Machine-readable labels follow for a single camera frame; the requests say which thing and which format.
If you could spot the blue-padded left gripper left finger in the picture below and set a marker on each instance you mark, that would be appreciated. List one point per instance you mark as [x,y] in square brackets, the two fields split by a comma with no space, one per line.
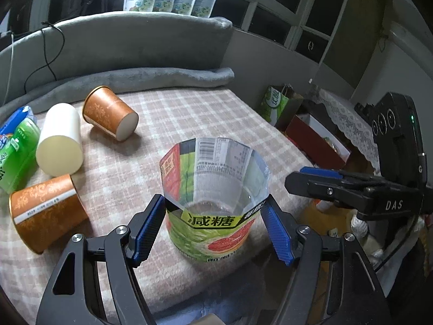
[73,293]

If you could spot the red cardboard box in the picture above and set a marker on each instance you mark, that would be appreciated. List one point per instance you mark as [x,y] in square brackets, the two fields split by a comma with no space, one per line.
[319,144]

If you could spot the orange paper cup far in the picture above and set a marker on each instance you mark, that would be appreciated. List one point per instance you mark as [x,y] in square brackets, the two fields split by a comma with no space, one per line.
[106,111]

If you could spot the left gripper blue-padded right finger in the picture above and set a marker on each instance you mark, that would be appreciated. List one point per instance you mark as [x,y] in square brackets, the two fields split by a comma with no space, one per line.
[321,173]

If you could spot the orange paper cup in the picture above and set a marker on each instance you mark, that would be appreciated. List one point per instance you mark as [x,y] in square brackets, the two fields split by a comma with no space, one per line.
[106,111]
[45,212]

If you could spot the clear cup with fruit label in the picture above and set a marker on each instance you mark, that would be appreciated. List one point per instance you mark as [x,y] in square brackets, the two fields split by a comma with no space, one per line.
[214,188]

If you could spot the green paper shopping bag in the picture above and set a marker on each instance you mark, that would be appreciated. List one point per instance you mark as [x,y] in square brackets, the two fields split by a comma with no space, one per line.
[279,105]

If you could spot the white lace cloth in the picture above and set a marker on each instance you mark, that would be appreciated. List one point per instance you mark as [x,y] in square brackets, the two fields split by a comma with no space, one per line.
[357,130]

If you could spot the grey sofa back cushion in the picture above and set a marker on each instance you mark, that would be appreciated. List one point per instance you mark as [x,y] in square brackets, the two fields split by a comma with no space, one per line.
[112,41]

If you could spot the cream white plastic cup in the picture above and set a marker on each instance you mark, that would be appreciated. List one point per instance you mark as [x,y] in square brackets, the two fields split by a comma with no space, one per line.
[59,151]

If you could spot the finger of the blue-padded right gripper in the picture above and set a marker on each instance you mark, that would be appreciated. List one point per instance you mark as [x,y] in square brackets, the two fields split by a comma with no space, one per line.
[354,294]

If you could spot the orange paper cup near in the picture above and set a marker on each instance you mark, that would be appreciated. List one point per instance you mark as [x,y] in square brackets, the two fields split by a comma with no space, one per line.
[45,212]

